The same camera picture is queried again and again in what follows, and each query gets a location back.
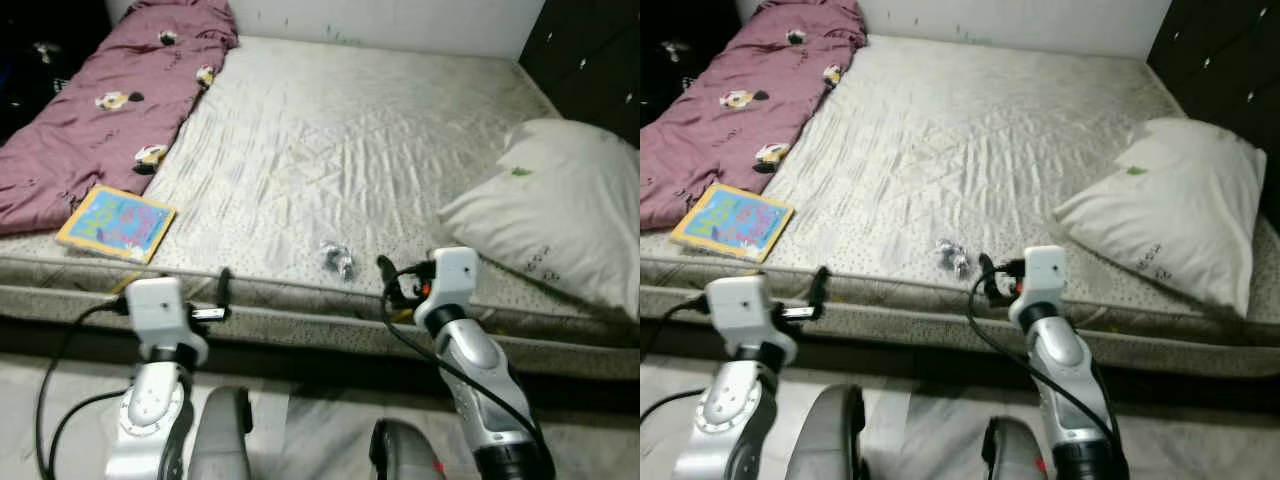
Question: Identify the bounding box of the small shiny wrapper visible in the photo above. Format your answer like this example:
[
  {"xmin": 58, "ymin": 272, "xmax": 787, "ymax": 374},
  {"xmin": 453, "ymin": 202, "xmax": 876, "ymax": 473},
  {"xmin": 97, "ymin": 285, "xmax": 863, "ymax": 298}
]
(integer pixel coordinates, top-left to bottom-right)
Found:
[
  {"xmin": 320, "ymin": 240, "xmax": 359, "ymax": 279},
  {"xmin": 935, "ymin": 238, "xmax": 976, "ymax": 279}
]

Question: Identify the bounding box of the blue yellow children's book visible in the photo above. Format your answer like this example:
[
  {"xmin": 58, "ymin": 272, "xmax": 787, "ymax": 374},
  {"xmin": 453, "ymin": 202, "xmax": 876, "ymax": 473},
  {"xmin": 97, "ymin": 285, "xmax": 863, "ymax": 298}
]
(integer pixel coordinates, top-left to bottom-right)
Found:
[
  {"xmin": 55, "ymin": 185, "xmax": 177, "ymax": 264},
  {"xmin": 670, "ymin": 183, "xmax": 796, "ymax": 264}
]

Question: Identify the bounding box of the white pillow with green tree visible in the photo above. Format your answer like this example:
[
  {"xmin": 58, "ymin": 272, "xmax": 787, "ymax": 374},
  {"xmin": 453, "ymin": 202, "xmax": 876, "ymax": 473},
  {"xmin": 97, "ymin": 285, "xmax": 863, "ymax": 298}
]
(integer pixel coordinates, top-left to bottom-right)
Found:
[
  {"xmin": 438, "ymin": 118, "xmax": 641, "ymax": 321},
  {"xmin": 1053, "ymin": 117, "xmax": 1269, "ymax": 319}
]

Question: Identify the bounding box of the white quilted mattress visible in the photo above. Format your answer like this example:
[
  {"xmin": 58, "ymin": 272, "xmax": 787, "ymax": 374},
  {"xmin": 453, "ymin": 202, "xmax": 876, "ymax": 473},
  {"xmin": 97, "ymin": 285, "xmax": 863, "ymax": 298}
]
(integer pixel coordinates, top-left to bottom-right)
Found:
[
  {"xmin": 640, "ymin": 35, "xmax": 1280, "ymax": 376},
  {"xmin": 0, "ymin": 35, "xmax": 641, "ymax": 381}
]

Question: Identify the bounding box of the grey left robot leg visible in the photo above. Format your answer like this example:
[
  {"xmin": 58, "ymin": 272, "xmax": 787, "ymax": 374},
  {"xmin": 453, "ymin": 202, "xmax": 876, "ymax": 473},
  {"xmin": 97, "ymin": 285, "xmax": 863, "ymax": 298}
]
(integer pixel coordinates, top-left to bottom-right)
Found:
[
  {"xmin": 800, "ymin": 385, "xmax": 869, "ymax": 480},
  {"xmin": 188, "ymin": 387, "xmax": 253, "ymax": 480}
]

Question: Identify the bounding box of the grey robot leg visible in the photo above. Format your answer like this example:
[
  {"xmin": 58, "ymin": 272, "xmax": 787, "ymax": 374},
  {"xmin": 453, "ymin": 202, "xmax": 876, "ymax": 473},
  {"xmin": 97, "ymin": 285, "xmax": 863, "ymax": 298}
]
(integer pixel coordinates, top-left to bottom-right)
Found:
[
  {"xmin": 800, "ymin": 385, "xmax": 869, "ymax": 480},
  {"xmin": 982, "ymin": 417, "xmax": 1051, "ymax": 480},
  {"xmin": 370, "ymin": 420, "xmax": 446, "ymax": 480},
  {"xmin": 188, "ymin": 387, "xmax": 253, "ymax": 480}
]

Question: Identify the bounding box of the grey right robot leg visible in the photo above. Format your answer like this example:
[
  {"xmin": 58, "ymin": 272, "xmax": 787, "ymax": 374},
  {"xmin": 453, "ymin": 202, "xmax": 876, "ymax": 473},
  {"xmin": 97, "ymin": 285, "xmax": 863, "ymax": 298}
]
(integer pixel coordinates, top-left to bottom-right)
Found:
[
  {"xmin": 982, "ymin": 417, "xmax": 1051, "ymax": 480},
  {"xmin": 370, "ymin": 420, "xmax": 446, "ymax": 480}
]

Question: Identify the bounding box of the purple cartoon print blanket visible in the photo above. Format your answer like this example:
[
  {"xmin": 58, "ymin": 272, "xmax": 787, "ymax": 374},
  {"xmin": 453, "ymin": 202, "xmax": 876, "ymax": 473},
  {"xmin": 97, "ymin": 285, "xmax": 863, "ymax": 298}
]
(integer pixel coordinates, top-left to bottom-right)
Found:
[
  {"xmin": 640, "ymin": 0, "xmax": 869, "ymax": 231},
  {"xmin": 0, "ymin": 0, "xmax": 239, "ymax": 236}
]

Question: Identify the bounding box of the dark floral fabric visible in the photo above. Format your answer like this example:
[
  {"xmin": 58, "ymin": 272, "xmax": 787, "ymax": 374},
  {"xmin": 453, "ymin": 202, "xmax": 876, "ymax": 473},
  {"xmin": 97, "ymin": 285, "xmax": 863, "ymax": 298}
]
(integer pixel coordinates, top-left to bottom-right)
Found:
[
  {"xmin": 640, "ymin": 0, "xmax": 741, "ymax": 131},
  {"xmin": 0, "ymin": 0, "xmax": 111, "ymax": 141}
]

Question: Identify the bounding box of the dark tufted headboard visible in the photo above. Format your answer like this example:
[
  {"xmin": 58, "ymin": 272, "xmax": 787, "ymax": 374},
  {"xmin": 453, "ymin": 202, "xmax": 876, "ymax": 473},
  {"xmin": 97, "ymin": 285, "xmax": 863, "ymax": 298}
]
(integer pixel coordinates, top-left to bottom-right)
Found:
[
  {"xmin": 518, "ymin": 0, "xmax": 641, "ymax": 146},
  {"xmin": 1145, "ymin": 0, "xmax": 1280, "ymax": 201}
]

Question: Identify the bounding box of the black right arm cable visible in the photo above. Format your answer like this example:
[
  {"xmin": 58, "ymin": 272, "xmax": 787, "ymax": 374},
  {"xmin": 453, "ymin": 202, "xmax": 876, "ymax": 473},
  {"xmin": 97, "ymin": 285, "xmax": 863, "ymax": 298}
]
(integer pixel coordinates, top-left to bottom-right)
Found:
[
  {"xmin": 965, "ymin": 262, "xmax": 1126, "ymax": 471},
  {"xmin": 378, "ymin": 262, "xmax": 546, "ymax": 471}
]

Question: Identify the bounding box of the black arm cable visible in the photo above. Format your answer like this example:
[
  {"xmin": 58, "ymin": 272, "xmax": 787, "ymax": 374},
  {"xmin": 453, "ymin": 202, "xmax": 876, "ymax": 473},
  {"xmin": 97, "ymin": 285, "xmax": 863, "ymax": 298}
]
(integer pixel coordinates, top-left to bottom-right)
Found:
[
  {"xmin": 35, "ymin": 298, "xmax": 131, "ymax": 480},
  {"xmin": 640, "ymin": 293, "xmax": 713, "ymax": 421},
  {"xmin": 965, "ymin": 262, "xmax": 1126, "ymax": 471},
  {"xmin": 378, "ymin": 262, "xmax": 546, "ymax": 471}
]

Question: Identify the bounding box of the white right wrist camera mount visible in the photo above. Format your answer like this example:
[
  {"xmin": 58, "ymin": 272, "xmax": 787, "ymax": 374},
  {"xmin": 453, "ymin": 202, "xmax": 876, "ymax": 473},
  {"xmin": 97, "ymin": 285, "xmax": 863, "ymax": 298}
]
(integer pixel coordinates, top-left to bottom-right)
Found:
[
  {"xmin": 1008, "ymin": 245, "xmax": 1069, "ymax": 326},
  {"xmin": 415, "ymin": 247, "xmax": 479, "ymax": 331}
]

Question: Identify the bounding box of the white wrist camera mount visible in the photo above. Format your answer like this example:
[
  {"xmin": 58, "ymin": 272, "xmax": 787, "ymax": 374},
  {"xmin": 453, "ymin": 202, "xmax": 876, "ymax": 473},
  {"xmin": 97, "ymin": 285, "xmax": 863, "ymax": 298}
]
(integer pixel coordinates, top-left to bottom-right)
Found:
[
  {"xmin": 415, "ymin": 247, "xmax": 479, "ymax": 331},
  {"xmin": 1008, "ymin": 245, "xmax": 1069, "ymax": 326},
  {"xmin": 705, "ymin": 275, "xmax": 781, "ymax": 346},
  {"xmin": 125, "ymin": 277, "xmax": 193, "ymax": 347}
]

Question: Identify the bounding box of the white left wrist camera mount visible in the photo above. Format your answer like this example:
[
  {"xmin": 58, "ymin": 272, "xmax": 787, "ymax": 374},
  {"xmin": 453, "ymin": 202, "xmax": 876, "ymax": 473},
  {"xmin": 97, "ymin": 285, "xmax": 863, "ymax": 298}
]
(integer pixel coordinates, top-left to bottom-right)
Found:
[
  {"xmin": 705, "ymin": 275, "xmax": 781, "ymax": 346},
  {"xmin": 125, "ymin": 277, "xmax": 193, "ymax": 347}
]

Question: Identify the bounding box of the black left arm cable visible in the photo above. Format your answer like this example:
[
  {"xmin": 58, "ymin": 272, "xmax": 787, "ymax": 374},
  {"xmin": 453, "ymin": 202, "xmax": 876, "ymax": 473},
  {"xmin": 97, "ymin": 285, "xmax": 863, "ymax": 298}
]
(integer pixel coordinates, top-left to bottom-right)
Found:
[
  {"xmin": 35, "ymin": 298, "xmax": 131, "ymax": 480},
  {"xmin": 640, "ymin": 293, "xmax": 713, "ymax": 421}
]

